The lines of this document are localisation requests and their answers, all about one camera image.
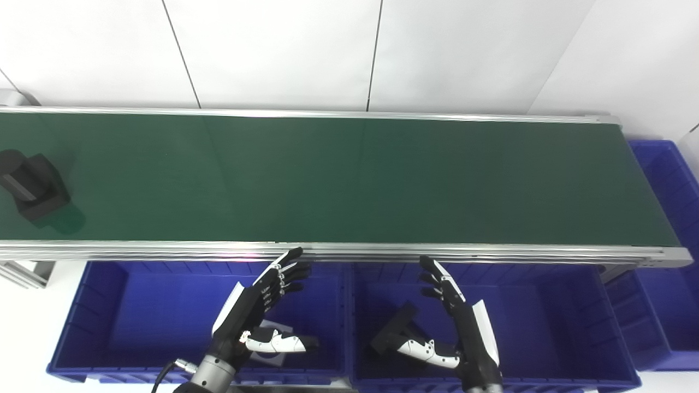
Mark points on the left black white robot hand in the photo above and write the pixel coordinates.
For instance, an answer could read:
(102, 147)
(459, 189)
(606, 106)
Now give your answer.
(246, 311)

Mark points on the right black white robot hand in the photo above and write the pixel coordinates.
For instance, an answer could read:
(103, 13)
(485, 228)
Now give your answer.
(472, 338)

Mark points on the black cylindrical block part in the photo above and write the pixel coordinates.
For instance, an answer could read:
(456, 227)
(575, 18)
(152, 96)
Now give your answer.
(33, 188)

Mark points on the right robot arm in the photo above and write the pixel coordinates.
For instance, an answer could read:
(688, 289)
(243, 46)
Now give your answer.
(483, 390)

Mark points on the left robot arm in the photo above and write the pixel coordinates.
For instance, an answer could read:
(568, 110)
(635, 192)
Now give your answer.
(210, 376)

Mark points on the blue plastic bin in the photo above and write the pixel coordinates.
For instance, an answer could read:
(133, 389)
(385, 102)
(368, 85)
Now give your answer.
(153, 316)
(546, 322)
(663, 305)

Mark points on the green conveyor belt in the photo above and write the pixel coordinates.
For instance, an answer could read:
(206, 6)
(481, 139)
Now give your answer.
(349, 180)
(437, 253)

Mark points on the aluminium conveyor leg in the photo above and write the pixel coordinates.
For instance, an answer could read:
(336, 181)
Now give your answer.
(24, 273)

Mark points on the black angular bracket part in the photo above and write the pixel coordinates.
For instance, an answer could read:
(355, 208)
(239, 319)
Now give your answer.
(401, 325)

